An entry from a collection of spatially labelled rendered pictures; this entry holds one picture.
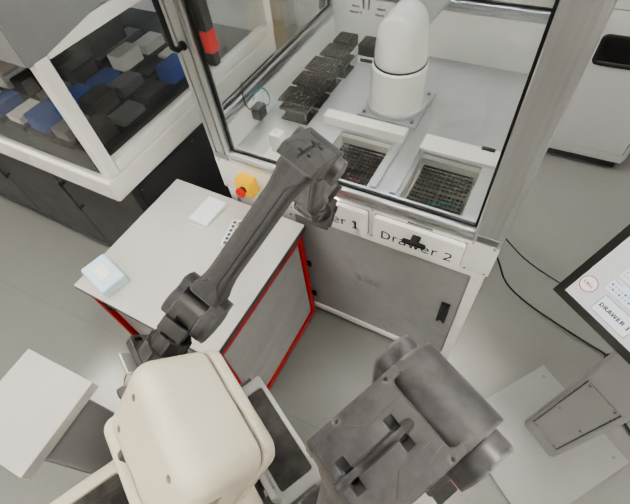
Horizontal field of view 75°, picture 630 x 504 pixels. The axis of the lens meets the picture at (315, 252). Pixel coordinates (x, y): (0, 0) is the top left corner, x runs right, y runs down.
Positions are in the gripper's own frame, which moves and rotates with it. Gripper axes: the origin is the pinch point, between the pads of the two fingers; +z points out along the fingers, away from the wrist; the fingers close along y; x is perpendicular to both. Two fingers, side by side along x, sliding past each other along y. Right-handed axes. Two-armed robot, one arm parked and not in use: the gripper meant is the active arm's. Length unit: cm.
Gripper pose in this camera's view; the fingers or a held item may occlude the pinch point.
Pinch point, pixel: (331, 215)
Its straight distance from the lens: 137.1
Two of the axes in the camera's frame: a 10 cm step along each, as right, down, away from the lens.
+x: -8.9, -3.3, 3.2
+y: 3.3, -9.4, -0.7
